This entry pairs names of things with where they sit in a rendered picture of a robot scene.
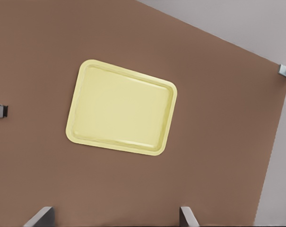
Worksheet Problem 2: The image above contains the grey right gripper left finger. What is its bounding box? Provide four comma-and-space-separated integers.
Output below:
23, 206, 55, 227

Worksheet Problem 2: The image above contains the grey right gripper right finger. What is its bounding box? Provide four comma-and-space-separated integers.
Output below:
180, 206, 200, 227

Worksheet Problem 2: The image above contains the pale yellow tray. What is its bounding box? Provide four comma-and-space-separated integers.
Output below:
65, 59, 178, 157

